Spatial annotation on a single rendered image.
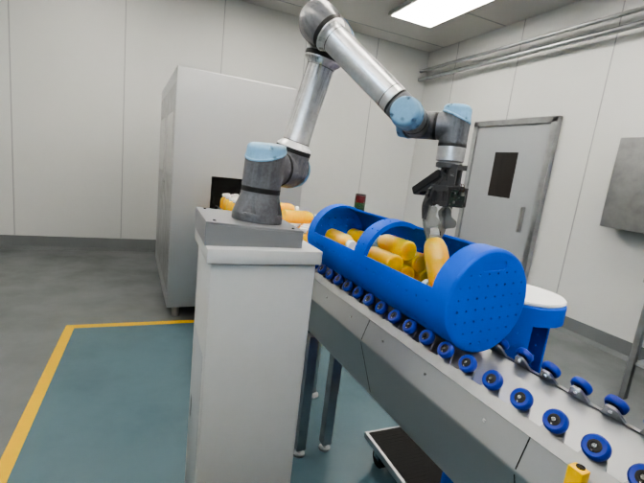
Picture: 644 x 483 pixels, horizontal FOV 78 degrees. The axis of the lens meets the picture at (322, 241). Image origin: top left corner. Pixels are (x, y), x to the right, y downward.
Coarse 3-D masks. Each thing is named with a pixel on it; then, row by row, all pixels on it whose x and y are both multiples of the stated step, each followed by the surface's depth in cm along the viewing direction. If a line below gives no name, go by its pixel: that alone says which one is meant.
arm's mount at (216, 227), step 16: (208, 208) 127; (208, 224) 103; (224, 224) 104; (240, 224) 106; (256, 224) 111; (288, 224) 121; (208, 240) 103; (224, 240) 105; (240, 240) 107; (256, 240) 108; (272, 240) 110; (288, 240) 112
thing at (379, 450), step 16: (368, 432) 194; (384, 432) 194; (400, 432) 196; (384, 448) 183; (400, 448) 184; (416, 448) 186; (384, 464) 177; (400, 464) 174; (416, 464) 176; (432, 464) 177; (400, 480) 166; (416, 480) 166; (432, 480) 167
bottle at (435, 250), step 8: (432, 240) 112; (440, 240) 111; (424, 248) 113; (432, 248) 110; (440, 248) 110; (432, 256) 110; (440, 256) 109; (448, 256) 111; (432, 264) 109; (440, 264) 109; (432, 272) 109; (432, 280) 109
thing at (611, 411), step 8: (496, 344) 110; (496, 352) 113; (504, 352) 110; (512, 360) 108; (520, 360) 104; (528, 368) 103; (544, 376) 97; (552, 376) 96; (568, 392) 94; (576, 392) 90; (584, 400) 90; (600, 408) 88; (608, 408) 85; (616, 408) 83; (616, 416) 84; (624, 424) 83; (640, 432) 81
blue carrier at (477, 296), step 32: (320, 224) 174; (352, 224) 181; (384, 224) 134; (352, 256) 138; (480, 256) 98; (512, 256) 103; (384, 288) 122; (416, 288) 107; (448, 288) 97; (480, 288) 100; (512, 288) 105; (416, 320) 114; (448, 320) 98; (480, 320) 103; (512, 320) 108
